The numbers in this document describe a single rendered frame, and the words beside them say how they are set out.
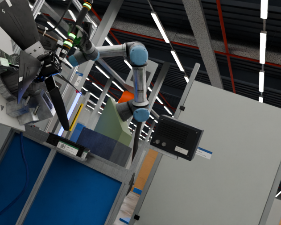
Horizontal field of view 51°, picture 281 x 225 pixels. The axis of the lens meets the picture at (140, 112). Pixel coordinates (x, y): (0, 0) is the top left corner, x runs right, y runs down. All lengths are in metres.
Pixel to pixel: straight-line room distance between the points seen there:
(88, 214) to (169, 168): 1.51
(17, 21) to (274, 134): 2.58
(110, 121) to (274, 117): 1.82
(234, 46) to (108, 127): 8.36
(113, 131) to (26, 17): 0.96
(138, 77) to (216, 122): 1.46
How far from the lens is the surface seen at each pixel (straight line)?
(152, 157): 9.64
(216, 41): 10.33
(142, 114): 2.06
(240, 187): 3.18
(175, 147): 1.72
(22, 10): 1.58
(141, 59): 1.92
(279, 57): 9.97
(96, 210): 1.85
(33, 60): 1.40
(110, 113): 2.14
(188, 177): 3.17
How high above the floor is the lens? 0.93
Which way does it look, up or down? 9 degrees up
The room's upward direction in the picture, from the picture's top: 24 degrees clockwise
